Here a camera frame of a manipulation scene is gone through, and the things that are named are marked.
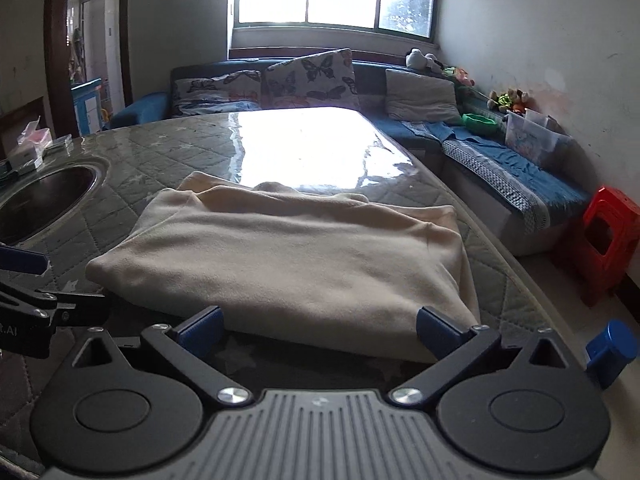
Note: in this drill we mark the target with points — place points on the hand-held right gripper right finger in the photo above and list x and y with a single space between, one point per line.
439 334

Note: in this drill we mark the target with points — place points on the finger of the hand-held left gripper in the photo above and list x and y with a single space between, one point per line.
75 307
22 259

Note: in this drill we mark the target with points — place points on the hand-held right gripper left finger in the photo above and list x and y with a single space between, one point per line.
200 334

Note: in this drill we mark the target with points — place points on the cream sweater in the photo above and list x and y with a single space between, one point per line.
300 265

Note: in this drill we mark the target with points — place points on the black round induction cooktop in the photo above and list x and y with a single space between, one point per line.
45 205

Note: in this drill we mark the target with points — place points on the pink white tissue box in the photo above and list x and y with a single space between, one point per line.
32 147

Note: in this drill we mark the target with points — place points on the blue white carton box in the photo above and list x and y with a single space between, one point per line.
86 107

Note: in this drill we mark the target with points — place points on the blue sofa cover cloth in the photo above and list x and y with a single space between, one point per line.
510 175

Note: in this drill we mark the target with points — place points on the blue plastic object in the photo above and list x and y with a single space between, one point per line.
612 350

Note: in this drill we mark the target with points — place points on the red plastic stool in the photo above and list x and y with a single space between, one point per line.
607 245

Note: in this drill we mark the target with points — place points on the green bowl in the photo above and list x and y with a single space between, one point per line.
479 124

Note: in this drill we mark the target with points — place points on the clear plastic storage box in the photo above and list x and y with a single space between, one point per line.
535 140

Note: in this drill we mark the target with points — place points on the grey cushion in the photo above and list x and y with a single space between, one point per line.
422 95

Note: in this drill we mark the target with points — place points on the colourful plush toys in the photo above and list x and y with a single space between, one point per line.
507 100

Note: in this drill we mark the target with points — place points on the flat butterfly print cushion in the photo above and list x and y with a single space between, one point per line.
215 90

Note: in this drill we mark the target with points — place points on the pink green plush toy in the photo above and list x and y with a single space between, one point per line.
460 76

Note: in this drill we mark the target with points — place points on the blue sofa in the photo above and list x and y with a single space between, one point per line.
375 77

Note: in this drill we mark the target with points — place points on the white plush toy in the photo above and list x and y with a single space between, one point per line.
420 59

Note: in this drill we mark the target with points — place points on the upright butterfly print cushion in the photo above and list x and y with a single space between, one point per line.
315 77

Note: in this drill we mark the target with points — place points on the dark wooden door frame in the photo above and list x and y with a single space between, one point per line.
52 35

